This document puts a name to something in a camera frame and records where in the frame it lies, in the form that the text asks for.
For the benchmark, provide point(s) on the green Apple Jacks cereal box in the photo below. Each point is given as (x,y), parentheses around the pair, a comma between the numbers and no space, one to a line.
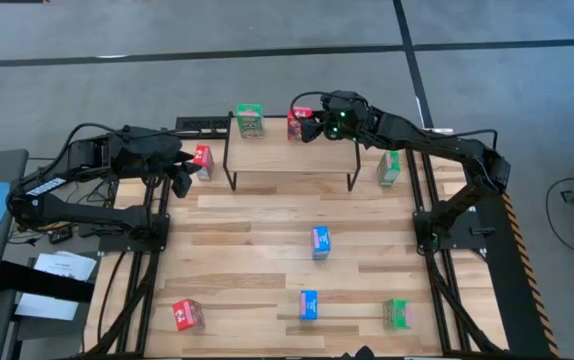
(396,312)
(250,122)
(391,165)

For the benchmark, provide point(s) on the black perforated strip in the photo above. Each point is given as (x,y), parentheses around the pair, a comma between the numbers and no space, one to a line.
(199,122)

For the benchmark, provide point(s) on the red Froot Loops cereal box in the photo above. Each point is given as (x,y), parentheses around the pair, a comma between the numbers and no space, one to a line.
(184,314)
(206,162)
(294,127)

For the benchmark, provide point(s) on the blue Rice Krispies cereal box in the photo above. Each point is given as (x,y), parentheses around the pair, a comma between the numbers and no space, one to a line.
(320,240)
(309,305)

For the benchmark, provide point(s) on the black hazard-striped floor mat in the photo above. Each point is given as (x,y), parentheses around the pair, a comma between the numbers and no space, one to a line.
(512,300)

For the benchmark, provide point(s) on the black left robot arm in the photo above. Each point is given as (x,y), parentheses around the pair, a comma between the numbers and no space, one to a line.
(82,212)

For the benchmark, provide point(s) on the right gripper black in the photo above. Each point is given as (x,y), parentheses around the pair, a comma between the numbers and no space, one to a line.
(344,112)

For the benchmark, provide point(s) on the white paper sheet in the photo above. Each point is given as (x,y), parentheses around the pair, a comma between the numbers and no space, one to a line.
(47,306)
(67,265)

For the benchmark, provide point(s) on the wooden shelf with black legs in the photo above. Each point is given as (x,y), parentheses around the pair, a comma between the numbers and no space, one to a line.
(277,155)

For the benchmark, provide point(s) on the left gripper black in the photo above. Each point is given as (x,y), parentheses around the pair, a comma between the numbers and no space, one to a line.
(142,150)

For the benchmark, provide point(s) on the black bar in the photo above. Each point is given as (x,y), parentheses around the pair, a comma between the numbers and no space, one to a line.
(42,282)

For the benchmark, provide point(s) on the black aluminium table frame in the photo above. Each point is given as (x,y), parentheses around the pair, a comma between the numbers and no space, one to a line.
(438,300)

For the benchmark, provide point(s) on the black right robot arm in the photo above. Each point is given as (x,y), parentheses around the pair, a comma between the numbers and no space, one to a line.
(442,145)

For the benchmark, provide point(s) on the black power adapter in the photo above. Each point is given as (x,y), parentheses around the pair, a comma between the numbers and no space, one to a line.
(60,235)

